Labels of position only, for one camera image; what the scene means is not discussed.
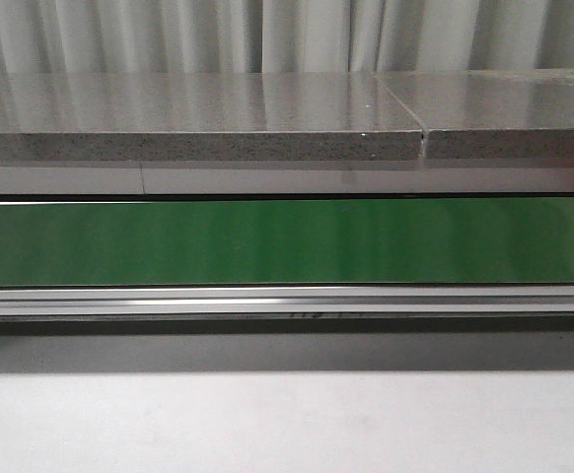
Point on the grey pleated curtain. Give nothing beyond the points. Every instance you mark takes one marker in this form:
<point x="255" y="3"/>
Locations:
<point x="284" y="36"/>

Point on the aluminium conveyor side rail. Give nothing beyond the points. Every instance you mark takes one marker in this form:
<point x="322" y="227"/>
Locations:
<point x="283" y="302"/>

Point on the grey stone slab left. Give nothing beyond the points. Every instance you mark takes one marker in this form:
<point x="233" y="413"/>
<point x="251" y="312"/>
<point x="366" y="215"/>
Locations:
<point x="161" y="117"/>

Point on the grey stone slab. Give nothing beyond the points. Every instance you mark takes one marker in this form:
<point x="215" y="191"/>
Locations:
<point x="491" y="115"/>
<point x="161" y="117"/>

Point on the green conveyor belt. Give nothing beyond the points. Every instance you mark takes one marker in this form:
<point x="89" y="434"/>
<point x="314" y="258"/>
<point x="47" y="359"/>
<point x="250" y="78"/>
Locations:
<point x="332" y="241"/>

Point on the grey stone slab right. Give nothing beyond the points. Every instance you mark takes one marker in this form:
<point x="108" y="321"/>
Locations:
<point x="491" y="115"/>

